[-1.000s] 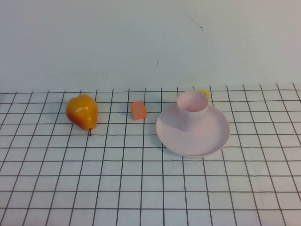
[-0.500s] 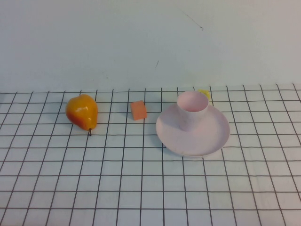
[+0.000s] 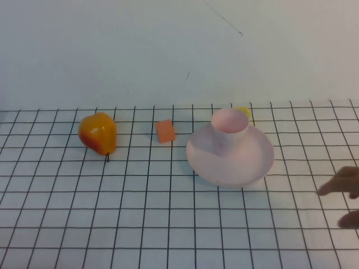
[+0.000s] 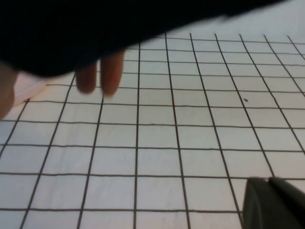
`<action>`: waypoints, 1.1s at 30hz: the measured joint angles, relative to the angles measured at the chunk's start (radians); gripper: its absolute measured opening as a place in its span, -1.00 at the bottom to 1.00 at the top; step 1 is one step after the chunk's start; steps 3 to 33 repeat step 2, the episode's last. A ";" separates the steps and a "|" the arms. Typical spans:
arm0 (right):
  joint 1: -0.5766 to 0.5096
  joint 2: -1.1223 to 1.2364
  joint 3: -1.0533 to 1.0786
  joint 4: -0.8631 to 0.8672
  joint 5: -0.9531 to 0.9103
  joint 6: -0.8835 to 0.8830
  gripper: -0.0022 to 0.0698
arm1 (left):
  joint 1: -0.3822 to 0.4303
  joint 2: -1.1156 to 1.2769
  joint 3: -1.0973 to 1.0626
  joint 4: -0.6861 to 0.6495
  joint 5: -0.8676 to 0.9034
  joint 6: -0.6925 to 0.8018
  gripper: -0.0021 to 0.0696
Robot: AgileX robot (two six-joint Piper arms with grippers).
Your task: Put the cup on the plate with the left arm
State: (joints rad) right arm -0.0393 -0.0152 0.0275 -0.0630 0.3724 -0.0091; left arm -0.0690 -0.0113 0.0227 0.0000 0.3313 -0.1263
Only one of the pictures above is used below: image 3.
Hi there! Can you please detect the bare human hand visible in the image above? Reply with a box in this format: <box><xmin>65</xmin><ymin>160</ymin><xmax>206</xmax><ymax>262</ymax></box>
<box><xmin>316</xmin><ymin>165</ymin><xmax>359</xmax><ymax>229</ymax></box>

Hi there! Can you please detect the pink cup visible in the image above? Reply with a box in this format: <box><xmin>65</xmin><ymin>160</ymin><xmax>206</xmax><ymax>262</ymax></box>
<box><xmin>210</xmin><ymin>108</ymin><xmax>250</xmax><ymax>156</ymax></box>

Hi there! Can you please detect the pink round plate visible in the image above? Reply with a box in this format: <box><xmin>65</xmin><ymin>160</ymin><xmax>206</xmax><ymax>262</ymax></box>
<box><xmin>185</xmin><ymin>123</ymin><xmax>275</xmax><ymax>188</ymax></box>

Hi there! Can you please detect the yellow foam block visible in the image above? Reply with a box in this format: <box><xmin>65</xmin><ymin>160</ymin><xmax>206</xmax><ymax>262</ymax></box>
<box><xmin>235</xmin><ymin>106</ymin><xmax>251</xmax><ymax>119</ymax></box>

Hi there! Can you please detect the orange foam cube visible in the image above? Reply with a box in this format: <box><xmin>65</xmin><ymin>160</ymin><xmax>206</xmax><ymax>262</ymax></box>
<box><xmin>155</xmin><ymin>119</ymin><xmax>176</xmax><ymax>145</ymax></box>

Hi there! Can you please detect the white grid tablecloth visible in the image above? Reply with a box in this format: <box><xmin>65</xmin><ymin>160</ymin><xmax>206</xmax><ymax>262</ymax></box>
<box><xmin>0</xmin><ymin>99</ymin><xmax>359</xmax><ymax>269</ymax></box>

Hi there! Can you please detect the orange yellow pear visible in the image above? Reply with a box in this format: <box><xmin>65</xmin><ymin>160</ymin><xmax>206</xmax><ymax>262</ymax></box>
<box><xmin>77</xmin><ymin>112</ymin><xmax>117</xmax><ymax>164</ymax></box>

